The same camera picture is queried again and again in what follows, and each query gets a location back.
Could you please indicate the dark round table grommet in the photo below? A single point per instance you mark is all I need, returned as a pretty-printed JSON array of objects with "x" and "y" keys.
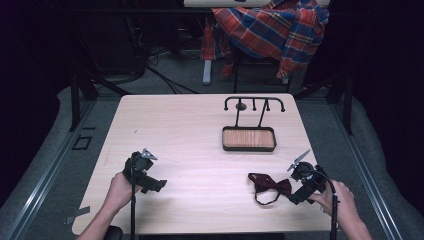
[{"x": 240, "y": 106}]

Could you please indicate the grey tape strip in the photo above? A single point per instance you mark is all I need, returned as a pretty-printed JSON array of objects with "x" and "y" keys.
[{"x": 78, "y": 214}]

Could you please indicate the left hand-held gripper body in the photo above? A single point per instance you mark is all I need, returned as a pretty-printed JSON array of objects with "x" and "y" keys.
[{"x": 144, "y": 176}]

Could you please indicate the black stool seat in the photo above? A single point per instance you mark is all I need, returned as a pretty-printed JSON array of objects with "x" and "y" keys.
[{"x": 115, "y": 233}]

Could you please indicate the black rack with wooden tray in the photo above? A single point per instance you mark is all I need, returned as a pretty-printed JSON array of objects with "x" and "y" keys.
[{"x": 249, "y": 139}]

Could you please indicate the black tape floor marks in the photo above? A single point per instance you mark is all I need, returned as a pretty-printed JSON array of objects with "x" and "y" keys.
[{"x": 82, "y": 142}]

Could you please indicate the aluminium floor rail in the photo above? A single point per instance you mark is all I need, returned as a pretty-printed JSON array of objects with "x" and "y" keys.
[
  {"x": 40, "y": 180},
  {"x": 366, "y": 173}
]

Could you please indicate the red blue plaid shirt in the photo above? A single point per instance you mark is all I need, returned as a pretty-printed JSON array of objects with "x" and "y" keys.
[{"x": 273, "y": 30}]

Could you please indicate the person's right hand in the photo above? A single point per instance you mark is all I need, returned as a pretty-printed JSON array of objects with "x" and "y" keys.
[{"x": 338, "y": 198}]

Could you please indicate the black metal stand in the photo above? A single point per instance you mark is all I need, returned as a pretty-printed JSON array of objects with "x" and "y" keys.
[
  {"x": 76, "y": 100},
  {"x": 348, "y": 106}
]

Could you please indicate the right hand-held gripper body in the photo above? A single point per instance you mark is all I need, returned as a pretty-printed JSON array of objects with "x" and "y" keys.
[{"x": 308, "y": 181}]

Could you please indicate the person's left hand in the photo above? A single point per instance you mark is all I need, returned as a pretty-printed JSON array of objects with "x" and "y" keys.
[{"x": 119, "y": 193}]

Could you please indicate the dark red bow tie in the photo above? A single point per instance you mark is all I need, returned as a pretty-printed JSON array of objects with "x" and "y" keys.
[{"x": 269, "y": 186}]

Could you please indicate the black chair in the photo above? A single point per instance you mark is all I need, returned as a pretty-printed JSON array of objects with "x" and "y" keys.
[{"x": 258, "y": 63}]

